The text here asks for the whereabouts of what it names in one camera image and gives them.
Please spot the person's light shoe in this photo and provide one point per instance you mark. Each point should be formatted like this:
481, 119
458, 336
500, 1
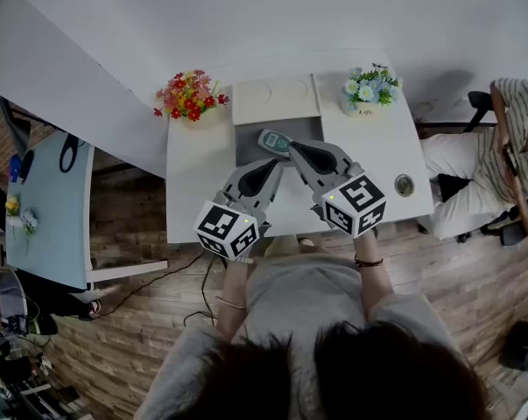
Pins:
306, 242

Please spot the teal handheld device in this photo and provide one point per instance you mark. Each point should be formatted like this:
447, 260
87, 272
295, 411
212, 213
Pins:
272, 140

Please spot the blue white flower pot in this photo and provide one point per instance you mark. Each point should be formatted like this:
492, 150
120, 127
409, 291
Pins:
368, 90

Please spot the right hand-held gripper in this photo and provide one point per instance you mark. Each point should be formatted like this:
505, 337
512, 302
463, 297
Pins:
355, 206

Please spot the person's grey shirt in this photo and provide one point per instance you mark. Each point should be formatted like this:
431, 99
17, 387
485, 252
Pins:
298, 304

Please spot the white grey storage box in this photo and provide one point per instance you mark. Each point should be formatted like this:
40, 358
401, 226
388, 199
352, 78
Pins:
272, 96

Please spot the red orange flower bouquet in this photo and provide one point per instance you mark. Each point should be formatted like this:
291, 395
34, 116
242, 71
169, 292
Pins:
191, 96

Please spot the person's beige trousers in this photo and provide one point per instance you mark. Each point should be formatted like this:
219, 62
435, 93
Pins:
285, 247

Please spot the yellow artificial flower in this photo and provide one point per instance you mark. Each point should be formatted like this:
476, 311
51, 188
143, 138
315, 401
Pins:
11, 205

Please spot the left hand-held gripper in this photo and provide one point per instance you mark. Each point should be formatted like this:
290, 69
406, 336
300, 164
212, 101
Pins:
226, 228

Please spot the small blue object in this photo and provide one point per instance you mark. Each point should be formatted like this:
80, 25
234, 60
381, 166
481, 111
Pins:
15, 169

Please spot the light blue side table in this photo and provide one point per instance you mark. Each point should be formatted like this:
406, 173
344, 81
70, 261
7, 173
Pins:
49, 234

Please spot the round metal desk grommet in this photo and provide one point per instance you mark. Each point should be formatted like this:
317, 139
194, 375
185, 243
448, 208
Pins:
404, 185

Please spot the person's left forearm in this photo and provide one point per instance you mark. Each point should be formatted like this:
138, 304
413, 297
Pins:
233, 287

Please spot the pale blue artificial flower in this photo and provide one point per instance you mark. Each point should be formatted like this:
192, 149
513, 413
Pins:
29, 221

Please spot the black office chair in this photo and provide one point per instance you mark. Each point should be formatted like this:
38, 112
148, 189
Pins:
480, 107

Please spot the person's right forearm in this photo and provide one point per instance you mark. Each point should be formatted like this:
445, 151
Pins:
373, 287

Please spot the dark swivel chair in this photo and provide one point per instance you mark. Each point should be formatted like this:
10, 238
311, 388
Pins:
524, 346

